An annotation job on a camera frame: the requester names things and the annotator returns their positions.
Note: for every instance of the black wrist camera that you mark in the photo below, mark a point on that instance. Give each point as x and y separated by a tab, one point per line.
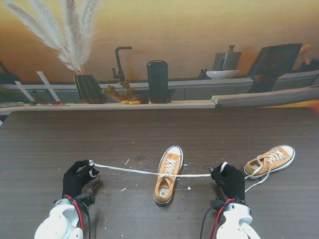
217	203
86	200

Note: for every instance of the red flat strips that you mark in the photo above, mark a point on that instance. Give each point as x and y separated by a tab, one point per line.
53	103

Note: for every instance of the dark low stand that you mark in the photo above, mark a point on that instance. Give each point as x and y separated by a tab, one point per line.
172	95

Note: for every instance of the black kitchen faucet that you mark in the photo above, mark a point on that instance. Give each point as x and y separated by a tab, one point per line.
119	62

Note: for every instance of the grey metal pot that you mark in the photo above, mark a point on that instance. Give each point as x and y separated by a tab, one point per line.
229	61

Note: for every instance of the black cylindrical canister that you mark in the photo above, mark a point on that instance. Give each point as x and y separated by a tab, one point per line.
157	82

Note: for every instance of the small black holder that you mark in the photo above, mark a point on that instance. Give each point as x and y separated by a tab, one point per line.
203	74

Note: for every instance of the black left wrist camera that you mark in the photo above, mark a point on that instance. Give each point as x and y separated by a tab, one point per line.
86	200

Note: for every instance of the yellow oval fruit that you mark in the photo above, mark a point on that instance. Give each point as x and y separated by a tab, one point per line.
125	102
135	102

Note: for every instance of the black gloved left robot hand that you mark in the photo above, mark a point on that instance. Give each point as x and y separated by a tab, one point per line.
74	181

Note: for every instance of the long white shoelace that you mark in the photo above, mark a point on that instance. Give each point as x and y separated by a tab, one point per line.
124	169

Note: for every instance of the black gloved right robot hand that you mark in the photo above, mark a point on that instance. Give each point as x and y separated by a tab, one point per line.
231	181

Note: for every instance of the grey wooden plank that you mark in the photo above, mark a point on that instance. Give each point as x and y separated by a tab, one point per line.
261	98

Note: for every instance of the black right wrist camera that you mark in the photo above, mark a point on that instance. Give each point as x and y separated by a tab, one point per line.
217	203

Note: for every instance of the long white slat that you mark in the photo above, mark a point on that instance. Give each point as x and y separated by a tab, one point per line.
48	86

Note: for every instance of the yellow cactus ornament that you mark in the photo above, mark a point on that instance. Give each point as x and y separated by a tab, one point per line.
124	94

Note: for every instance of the short white slat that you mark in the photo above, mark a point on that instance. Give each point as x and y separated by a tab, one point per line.
25	91

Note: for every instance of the white pampas grass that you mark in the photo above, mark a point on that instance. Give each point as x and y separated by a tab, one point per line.
74	37

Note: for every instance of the dark green ribbed vase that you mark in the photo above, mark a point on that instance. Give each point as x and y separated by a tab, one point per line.
87	88

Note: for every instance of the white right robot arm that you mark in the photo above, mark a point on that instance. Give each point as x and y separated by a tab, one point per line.
236	221

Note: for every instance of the white bowl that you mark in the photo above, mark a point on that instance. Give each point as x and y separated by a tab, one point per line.
221	74

